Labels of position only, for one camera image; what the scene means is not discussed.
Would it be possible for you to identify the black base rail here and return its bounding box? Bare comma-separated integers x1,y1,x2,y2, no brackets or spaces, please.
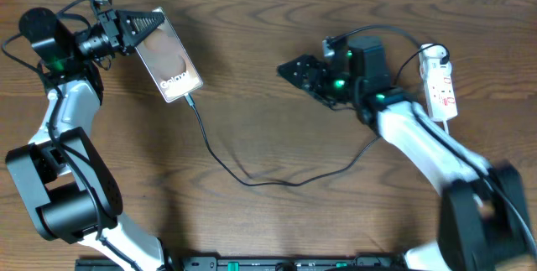
74,255,408,271

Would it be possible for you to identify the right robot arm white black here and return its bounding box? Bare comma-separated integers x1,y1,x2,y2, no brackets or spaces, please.
276,36,536,270

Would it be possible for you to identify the black charger cable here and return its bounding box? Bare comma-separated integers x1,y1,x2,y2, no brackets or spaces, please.
183,45,451,188

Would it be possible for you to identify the white power strip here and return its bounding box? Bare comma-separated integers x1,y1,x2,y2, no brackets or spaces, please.
419,44,458,122

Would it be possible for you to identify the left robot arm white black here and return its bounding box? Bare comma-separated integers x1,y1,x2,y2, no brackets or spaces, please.
5,8,173,270

